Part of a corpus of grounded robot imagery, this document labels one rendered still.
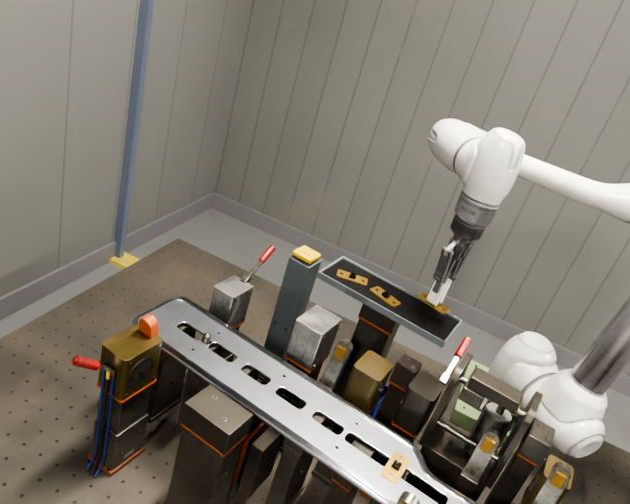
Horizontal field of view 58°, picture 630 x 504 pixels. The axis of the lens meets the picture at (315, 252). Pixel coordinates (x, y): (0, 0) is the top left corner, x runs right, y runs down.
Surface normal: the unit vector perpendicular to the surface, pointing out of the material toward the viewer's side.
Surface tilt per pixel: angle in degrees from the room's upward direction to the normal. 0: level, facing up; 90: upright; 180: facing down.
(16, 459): 0
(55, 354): 0
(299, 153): 90
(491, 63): 90
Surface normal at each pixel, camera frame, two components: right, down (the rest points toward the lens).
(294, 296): -0.51, 0.29
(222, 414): 0.26, -0.84
